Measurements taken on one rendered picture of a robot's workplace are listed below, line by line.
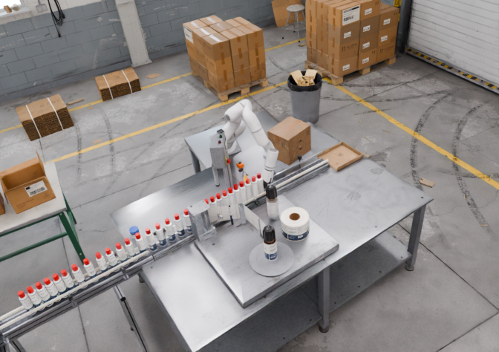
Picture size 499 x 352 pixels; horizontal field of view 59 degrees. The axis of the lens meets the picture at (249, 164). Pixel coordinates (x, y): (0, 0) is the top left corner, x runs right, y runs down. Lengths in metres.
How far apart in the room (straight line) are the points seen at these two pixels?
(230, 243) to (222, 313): 0.55
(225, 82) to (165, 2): 2.35
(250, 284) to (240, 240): 0.40
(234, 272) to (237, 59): 4.14
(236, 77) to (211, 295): 4.27
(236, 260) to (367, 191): 1.23
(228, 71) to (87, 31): 2.75
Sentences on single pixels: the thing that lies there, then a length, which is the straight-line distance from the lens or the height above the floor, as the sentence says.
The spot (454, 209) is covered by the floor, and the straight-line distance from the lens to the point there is 4.90.
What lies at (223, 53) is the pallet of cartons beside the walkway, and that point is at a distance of 6.48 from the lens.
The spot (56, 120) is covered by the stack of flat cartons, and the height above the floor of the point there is 0.17.
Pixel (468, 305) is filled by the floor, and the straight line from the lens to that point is 4.14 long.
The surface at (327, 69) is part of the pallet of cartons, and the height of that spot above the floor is 0.17.
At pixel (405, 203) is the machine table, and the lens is 3.61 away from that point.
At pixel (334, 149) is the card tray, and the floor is 0.83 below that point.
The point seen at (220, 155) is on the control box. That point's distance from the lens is 3.15.
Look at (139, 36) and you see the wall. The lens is 8.39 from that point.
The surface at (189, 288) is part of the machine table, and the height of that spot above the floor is 0.83.
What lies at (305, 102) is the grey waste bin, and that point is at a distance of 5.75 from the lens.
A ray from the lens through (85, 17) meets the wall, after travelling 8.17.
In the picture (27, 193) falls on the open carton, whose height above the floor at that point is 0.93.
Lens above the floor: 3.23
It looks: 37 degrees down
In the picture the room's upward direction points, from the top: 7 degrees counter-clockwise
